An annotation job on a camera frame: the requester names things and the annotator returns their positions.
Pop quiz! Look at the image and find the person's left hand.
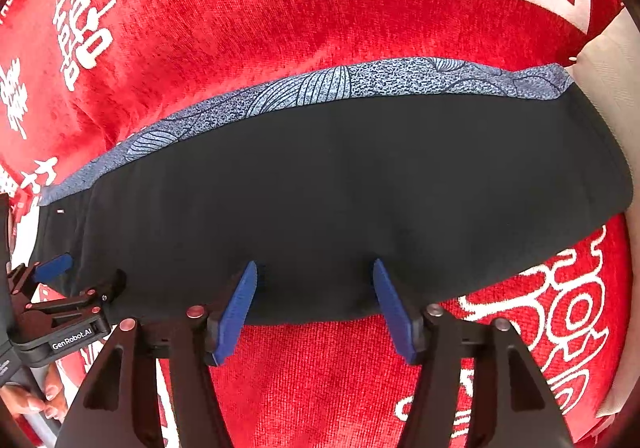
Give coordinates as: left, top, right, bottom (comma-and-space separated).
0, 368, 69, 423

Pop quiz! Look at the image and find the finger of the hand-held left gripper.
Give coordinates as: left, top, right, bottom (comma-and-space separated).
22, 269, 127, 324
7, 253, 74, 299

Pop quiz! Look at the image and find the red printed blanket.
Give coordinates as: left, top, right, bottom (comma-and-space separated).
0, 0, 637, 448

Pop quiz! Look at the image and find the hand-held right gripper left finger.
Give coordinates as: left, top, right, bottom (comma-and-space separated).
54, 260, 259, 448

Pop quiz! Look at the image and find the white pillow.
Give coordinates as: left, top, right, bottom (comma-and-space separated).
570, 3, 640, 249

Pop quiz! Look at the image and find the black pants patterned blue waistband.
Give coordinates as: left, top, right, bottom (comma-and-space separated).
31, 57, 636, 329

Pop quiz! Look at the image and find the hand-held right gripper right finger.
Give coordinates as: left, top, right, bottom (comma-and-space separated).
372, 258, 576, 448

